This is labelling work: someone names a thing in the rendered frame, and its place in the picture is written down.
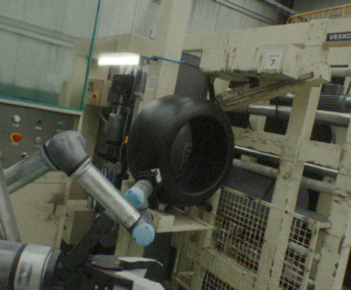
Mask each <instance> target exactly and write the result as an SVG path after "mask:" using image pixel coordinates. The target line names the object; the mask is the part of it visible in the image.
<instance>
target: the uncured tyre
mask: <svg viewBox="0 0 351 290"><path fill-rule="evenodd" d="M187 122H188V123H189V125H190V128H191V131H192V149H191V152H190V156H189V158H188V161H187V162H186V163H185V164H184V165H183V167H182V168H181V169H180V170H179V172H178V173H176V174H175V175H173V176H172V174H171V171H170V152H171V149H172V145H173V142H174V140H175V138H176V136H177V135H178V133H179V131H180V130H181V128H182V127H183V126H184V125H185V124H186V123H187ZM126 155H127V162H128V169H129V171H130V174H131V176H132V178H133V179H134V181H135V182H136V183H137V182H138V181H139V180H138V176H139V173H140V172H141V171H143V172H144V171H148V172H149V171H151V169H155V168H158V169H159V172H160V176H161V181H162V182H163V186H162V187H159V189H156V190H154V192H155V195H156V197H157V198H158V199H160V200H162V201H164V202H166V203H168V204H170V205H172V206H179V207H189V206H195V205H198V204H200V203H202V202H204V201H206V200H207V199H208V198H209V197H210V196H212V195H213V194H214V193H215V192H216V191H218V190H219V189H220V187H221V186H222V184H223V183H224V182H225V180H226V178H227V176H228V174H229V172H230V169H231V166H232V161H233V157H234V135H233V132H232V127H231V124H230V120H229V118H228V116H227V115H226V113H225V112H224V111H223V109H222V108H221V107H220V106H218V105H217V104H215V103H214V102H212V101H210V100H209V99H206V98H204V97H197V96H190V95H178V94H174V95H166V96H163V97H160V98H158V99H156V100H154V101H153V102H151V103H150V104H148V105H147V106H146V107H145V108H144V109H143V110H142V111H141V112H140V113H139V115H138V116H137V117H136V119H135V120H134V122H133V124H132V126H131V128H130V132H129V134H128V142H127V149H126Z"/></svg>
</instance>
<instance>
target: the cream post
mask: <svg viewBox="0 0 351 290"><path fill-rule="evenodd" d="M190 4H191V0H161V5H160V10H159V16H158V21H157V28H156V31H155V35H154V42H153V47H152V56H156V57H163V58H166V59H171V60H175V61H180V58H181V51H182V47H183V40H184V37H185V30H186V26H187V22H188V15H189V11H190ZM178 71H179V64H178V63H173V62H170V61H165V60H162V59H158V61H153V60H152V59H151V61H150V67H149V72H148V79H147V83H146V90H145V93H144V98H143V104H142V109H141V111H142V110H143V109H144V108H145V105H146V103H151V102H153V101H154V100H156V99H158V98H160V97H163V96H166V95H173V94H174V91H175V86H176V82H177V76H178ZM149 77H156V81H155V85H154V90H147V89H148V82H149ZM144 249H145V247H144V246H139V245H137V244H136V243H135V242H134V240H133V239H132V236H131V235H130V234H129V233H128V231H127V230H126V229H125V228H123V227H122V225H121V224H120V229H119V236H118V240H117V247H116V251H115V255H122V256H130V257H135V258H143V253H144Z"/></svg>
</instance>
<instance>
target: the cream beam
mask: <svg viewBox="0 0 351 290"><path fill-rule="evenodd" d="M270 52H282V56H281V62H280V66H279V69H264V67H265V61H266V57H267V54H268V53H270ZM316 58H317V57H316V56H314V55H312V54H310V53H308V52H306V51H304V50H302V49H300V48H298V47H296V46H293V45H291V44H289V43H284V44H271V45H258V46H234V47H220V48H204V49H203V53H202V57H201V63H200V67H199V72H200V73H204V74H212V75H216V76H218V77H217V78H219V79H222V80H225V81H248V82H250V80H249V79H246V77H256V78H257V79H259V80H260V79H275V80H295V81H296V80H298V78H299V76H300V72H301V67H302V65H304V64H308V63H310V62H313V61H316Z"/></svg>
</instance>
